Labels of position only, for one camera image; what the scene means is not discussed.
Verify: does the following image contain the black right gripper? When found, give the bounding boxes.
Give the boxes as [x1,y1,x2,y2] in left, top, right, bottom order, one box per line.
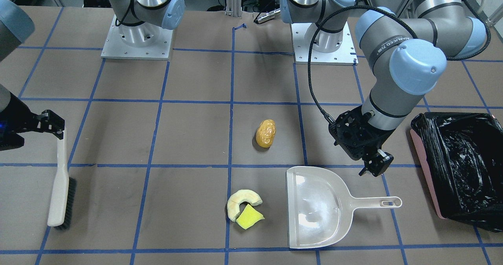
[0,93,65,151]

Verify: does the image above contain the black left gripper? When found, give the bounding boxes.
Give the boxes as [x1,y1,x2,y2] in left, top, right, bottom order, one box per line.
[329,106,394,177]

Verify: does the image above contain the cream plastic dustpan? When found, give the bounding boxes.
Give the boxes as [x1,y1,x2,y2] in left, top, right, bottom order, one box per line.
[286,166,403,249]

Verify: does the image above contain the cream hand brush black bristles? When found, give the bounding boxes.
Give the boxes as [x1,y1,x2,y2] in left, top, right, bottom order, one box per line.
[47,129,77,231]

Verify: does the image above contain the yellow-brown toy potato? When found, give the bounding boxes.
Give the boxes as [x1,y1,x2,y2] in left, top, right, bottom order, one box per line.
[255,119,275,148]

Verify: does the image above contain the pale curved fruit peel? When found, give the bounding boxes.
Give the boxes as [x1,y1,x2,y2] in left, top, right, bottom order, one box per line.
[226,189,263,222]

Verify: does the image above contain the yellow-green sponge piece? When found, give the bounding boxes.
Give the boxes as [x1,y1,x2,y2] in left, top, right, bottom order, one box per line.
[235,204,265,230]

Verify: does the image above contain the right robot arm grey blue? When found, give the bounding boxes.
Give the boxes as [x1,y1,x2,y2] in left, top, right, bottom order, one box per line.
[0,0,186,151]

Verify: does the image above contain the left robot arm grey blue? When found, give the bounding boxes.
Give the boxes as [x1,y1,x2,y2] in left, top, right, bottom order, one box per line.
[279,0,491,177]

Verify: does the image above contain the bin with black bag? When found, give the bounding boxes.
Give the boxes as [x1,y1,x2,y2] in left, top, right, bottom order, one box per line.
[410,112,503,232]

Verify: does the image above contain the silver connector plug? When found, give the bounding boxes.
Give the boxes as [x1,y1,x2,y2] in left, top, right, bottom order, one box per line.
[253,8,281,25]

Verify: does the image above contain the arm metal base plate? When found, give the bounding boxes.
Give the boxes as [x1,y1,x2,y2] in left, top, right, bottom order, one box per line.
[101,16,174,60]
[290,23,358,66]

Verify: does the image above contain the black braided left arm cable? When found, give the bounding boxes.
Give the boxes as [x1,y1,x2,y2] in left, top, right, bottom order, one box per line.
[308,5,419,125]

